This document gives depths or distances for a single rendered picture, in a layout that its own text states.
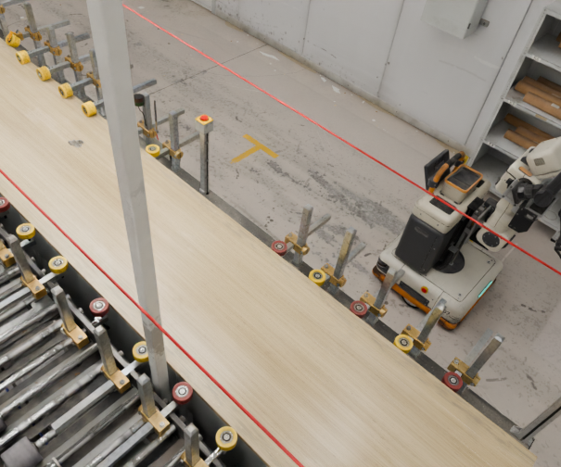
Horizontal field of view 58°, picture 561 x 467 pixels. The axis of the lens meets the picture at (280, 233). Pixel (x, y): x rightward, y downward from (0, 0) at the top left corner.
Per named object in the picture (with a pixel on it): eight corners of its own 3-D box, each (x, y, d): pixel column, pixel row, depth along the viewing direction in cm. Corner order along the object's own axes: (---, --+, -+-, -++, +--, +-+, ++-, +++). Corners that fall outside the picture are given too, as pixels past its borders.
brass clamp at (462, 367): (452, 360, 233) (456, 355, 229) (478, 380, 228) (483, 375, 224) (445, 369, 230) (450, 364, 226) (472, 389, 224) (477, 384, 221)
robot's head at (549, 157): (522, 157, 261) (552, 149, 249) (539, 141, 273) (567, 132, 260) (532, 182, 264) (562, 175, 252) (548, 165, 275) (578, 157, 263)
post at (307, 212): (295, 264, 280) (308, 202, 244) (300, 268, 278) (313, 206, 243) (291, 268, 278) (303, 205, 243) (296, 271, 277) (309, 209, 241)
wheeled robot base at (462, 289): (368, 274, 361) (376, 252, 342) (416, 231, 395) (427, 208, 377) (450, 335, 333) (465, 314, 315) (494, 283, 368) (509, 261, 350)
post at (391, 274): (367, 323, 262) (392, 266, 227) (373, 328, 260) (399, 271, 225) (363, 328, 260) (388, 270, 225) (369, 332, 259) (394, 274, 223)
